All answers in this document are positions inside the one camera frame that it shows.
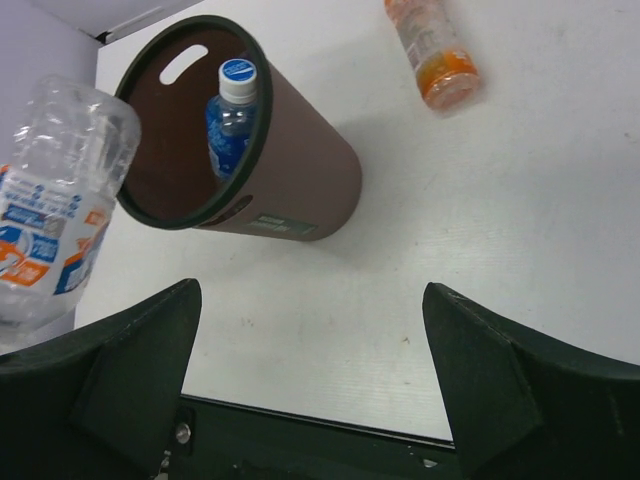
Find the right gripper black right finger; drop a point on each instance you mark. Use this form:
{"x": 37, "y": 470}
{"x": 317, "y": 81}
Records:
{"x": 523, "y": 405}

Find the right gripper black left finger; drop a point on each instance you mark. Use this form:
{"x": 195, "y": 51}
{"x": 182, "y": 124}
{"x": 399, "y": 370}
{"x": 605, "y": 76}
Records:
{"x": 100, "y": 401}

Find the white blue label plastic bottle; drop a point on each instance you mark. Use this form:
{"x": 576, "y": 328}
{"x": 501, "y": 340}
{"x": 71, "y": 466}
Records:
{"x": 58, "y": 193}

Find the blue label clear plastic bottle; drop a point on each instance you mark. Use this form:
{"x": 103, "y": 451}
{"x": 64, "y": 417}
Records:
{"x": 230, "y": 116}

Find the orange label plastic bottle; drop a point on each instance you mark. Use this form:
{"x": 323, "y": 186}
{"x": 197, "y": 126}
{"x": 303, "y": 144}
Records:
{"x": 445, "y": 74}

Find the brown plastic waste bin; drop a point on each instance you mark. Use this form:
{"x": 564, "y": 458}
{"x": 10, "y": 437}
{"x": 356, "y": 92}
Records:
{"x": 298, "y": 179}

